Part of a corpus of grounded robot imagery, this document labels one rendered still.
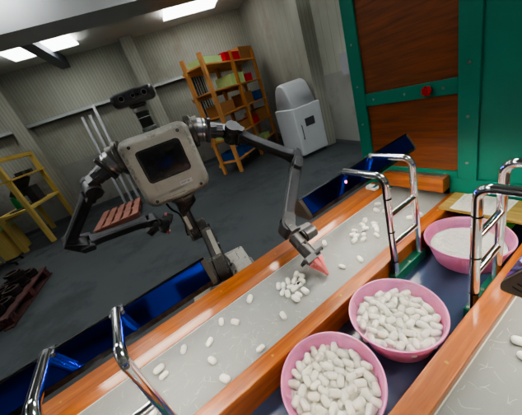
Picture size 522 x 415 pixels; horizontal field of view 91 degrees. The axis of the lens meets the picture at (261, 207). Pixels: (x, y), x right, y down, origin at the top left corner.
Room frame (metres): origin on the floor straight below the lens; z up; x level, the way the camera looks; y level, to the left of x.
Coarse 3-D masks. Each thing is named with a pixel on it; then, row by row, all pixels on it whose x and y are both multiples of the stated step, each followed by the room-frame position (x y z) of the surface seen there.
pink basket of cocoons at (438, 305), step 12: (360, 288) 0.64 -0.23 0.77; (372, 288) 0.65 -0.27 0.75; (384, 288) 0.64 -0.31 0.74; (420, 288) 0.57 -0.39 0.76; (360, 300) 0.63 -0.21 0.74; (444, 312) 0.48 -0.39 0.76; (444, 324) 0.45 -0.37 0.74; (444, 336) 0.41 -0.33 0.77; (384, 348) 0.43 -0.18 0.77; (432, 348) 0.39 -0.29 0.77; (396, 360) 0.44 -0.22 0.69; (408, 360) 0.42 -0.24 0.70; (420, 360) 0.42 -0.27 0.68
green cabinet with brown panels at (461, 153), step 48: (384, 0) 1.23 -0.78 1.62; (432, 0) 1.06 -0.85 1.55; (480, 0) 0.92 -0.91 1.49; (384, 48) 1.25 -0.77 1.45; (432, 48) 1.07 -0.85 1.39; (480, 48) 0.92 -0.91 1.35; (384, 96) 1.26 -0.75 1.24; (432, 96) 1.06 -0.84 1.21; (480, 96) 0.92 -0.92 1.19; (384, 144) 1.30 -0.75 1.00; (432, 144) 1.08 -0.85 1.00; (480, 144) 0.92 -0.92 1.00
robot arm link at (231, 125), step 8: (232, 128) 1.36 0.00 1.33; (240, 128) 1.37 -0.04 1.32; (240, 136) 1.36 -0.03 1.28; (248, 136) 1.36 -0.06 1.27; (256, 136) 1.38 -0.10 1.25; (232, 144) 1.40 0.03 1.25; (248, 144) 1.37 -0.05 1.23; (256, 144) 1.34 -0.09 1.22; (264, 144) 1.33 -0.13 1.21; (272, 144) 1.34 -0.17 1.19; (272, 152) 1.33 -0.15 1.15; (280, 152) 1.31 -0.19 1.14; (288, 152) 1.30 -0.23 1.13; (296, 152) 1.29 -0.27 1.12; (288, 160) 1.31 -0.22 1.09
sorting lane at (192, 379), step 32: (352, 224) 1.07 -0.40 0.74; (384, 224) 0.98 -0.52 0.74; (352, 256) 0.84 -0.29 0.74; (256, 288) 0.86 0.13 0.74; (320, 288) 0.74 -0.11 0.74; (224, 320) 0.75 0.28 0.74; (256, 320) 0.69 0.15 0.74; (288, 320) 0.65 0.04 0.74; (192, 352) 0.66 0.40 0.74; (224, 352) 0.61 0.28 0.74; (256, 352) 0.57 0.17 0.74; (128, 384) 0.62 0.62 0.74; (160, 384) 0.58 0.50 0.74; (192, 384) 0.54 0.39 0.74; (224, 384) 0.51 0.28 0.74
